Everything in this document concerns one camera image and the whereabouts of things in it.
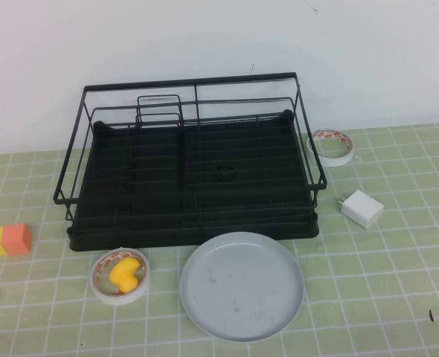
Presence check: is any grey round plate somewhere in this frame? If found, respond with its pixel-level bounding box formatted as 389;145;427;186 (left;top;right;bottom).
179;231;305;343

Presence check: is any white tape roll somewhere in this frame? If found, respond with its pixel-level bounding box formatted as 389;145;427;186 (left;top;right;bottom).
91;247;152;306
306;129;355;167

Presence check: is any yellow rubber duck toy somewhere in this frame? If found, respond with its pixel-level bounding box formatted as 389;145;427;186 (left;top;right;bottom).
109;259;141;295

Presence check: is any green checked tablecloth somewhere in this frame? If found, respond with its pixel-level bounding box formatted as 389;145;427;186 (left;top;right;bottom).
0;121;439;357

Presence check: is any orange cube block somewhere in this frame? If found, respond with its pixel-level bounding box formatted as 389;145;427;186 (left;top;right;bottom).
0;223;33;256

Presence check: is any black wire dish rack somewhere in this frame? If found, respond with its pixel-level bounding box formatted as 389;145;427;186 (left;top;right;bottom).
52;71;328;234

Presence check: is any white USB wall charger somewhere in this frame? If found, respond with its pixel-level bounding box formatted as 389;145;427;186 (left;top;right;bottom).
340;189;385;229

